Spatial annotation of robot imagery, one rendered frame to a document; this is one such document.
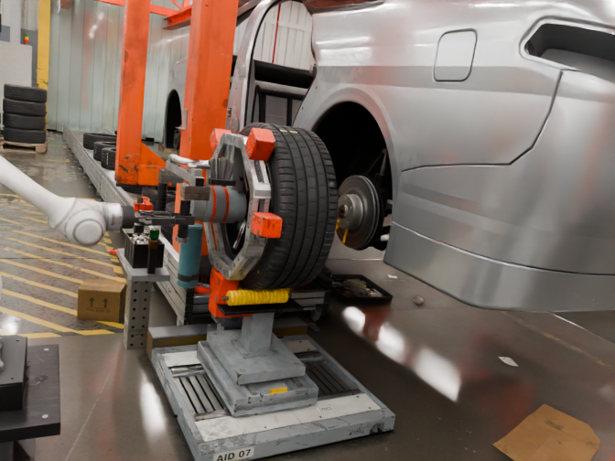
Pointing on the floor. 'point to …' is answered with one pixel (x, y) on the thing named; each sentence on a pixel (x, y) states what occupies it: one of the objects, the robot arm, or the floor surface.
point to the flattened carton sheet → (550, 438)
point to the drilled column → (136, 314)
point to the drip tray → (340, 283)
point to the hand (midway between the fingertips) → (183, 219)
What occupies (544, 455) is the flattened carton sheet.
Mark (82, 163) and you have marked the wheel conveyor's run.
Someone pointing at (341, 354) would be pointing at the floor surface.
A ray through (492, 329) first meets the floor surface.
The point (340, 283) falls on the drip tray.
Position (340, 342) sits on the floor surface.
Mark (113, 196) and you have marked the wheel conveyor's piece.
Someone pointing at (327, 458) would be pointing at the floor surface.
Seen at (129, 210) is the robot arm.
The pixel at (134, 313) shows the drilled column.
